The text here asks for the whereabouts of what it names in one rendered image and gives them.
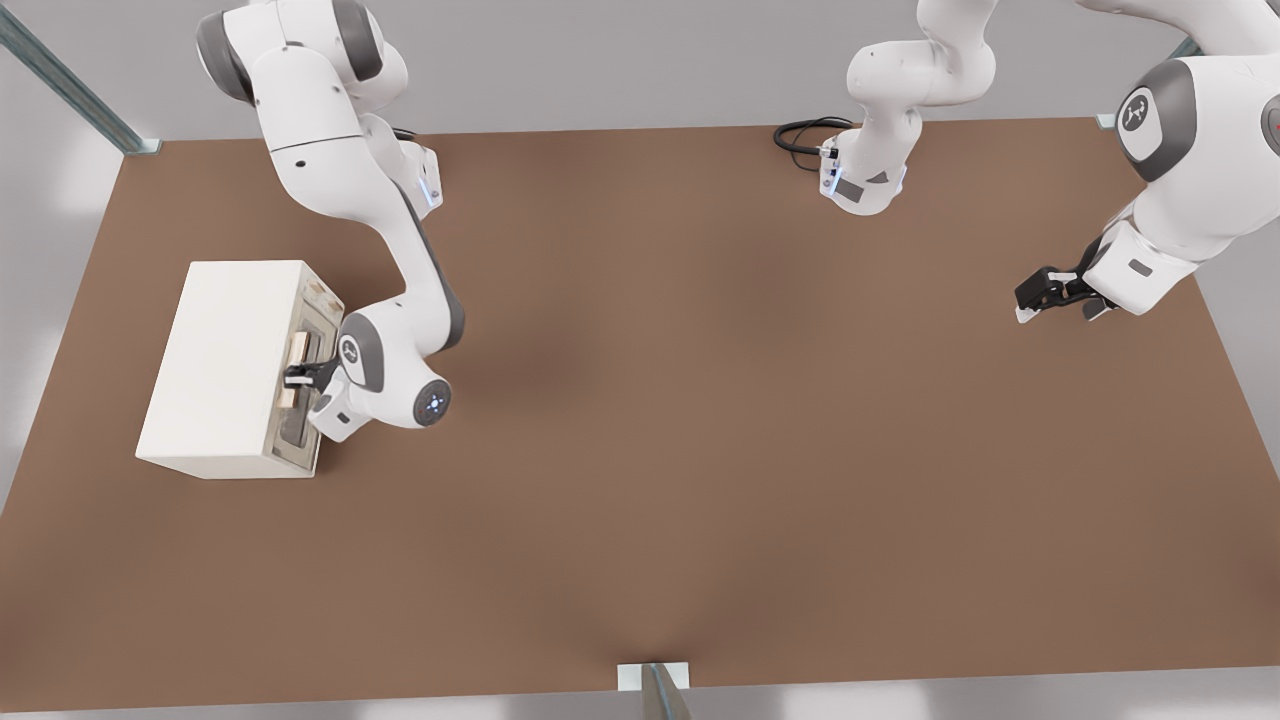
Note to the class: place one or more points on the white oven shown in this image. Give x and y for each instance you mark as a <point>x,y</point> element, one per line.
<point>225,360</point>

